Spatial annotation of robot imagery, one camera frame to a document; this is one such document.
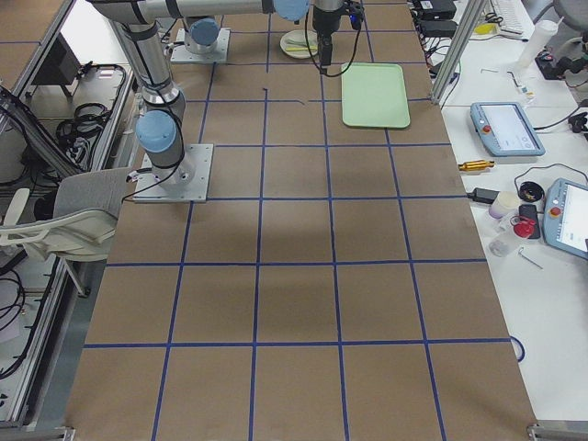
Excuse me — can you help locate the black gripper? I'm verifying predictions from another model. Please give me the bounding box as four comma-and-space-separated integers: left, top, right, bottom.
317, 35, 333, 69

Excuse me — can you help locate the yellow plastic fork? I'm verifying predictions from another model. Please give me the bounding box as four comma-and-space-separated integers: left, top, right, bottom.
285, 46, 318, 51

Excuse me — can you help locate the white round plate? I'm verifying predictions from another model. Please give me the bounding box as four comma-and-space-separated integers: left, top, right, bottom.
279, 29, 318, 59

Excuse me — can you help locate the mint green tray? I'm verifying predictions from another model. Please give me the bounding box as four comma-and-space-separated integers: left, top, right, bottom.
341, 62, 411, 129

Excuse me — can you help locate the gold metal cylinder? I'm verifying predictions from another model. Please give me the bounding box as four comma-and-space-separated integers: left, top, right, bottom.
458, 160, 495, 173

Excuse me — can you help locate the upper teach pendant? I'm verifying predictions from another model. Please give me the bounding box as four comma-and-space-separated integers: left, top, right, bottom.
469, 102, 545, 157

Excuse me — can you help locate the teach pendant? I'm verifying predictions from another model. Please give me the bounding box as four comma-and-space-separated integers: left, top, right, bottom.
469, 102, 545, 157
543, 178, 588, 259

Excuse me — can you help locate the black power adapter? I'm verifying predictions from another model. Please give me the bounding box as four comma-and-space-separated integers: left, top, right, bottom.
467, 187, 499, 205

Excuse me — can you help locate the white round jar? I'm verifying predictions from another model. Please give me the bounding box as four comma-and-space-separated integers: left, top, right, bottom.
489, 191, 521, 219

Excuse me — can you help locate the black bowl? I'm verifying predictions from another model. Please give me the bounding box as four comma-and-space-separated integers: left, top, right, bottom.
518, 181, 545, 203

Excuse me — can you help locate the black smartphone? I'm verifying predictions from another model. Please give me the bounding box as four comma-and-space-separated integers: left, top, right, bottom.
518, 204, 541, 240

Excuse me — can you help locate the clear plastic cup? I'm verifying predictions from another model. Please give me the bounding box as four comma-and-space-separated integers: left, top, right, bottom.
488, 233, 514, 257

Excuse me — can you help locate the red round cap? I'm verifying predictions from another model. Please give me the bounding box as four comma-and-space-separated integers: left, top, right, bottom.
513, 220, 535, 239

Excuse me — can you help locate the grey office chair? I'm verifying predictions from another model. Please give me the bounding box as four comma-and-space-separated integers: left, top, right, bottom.
1, 167, 131, 298

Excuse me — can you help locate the lower teach pendant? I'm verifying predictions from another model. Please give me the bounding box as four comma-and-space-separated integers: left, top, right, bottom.
543, 178, 588, 259

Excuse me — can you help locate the silver hex key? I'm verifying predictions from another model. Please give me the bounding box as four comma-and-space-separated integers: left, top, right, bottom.
517, 247, 544, 270

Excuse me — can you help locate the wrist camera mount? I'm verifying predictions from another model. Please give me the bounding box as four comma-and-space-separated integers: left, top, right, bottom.
339, 0, 365, 31

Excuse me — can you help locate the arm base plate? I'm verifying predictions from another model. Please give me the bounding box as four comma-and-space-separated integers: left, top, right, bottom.
132, 144, 214, 203
170, 28, 231, 64

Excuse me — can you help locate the aluminium frame post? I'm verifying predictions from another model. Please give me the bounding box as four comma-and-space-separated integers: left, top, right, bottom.
430, 0, 485, 104

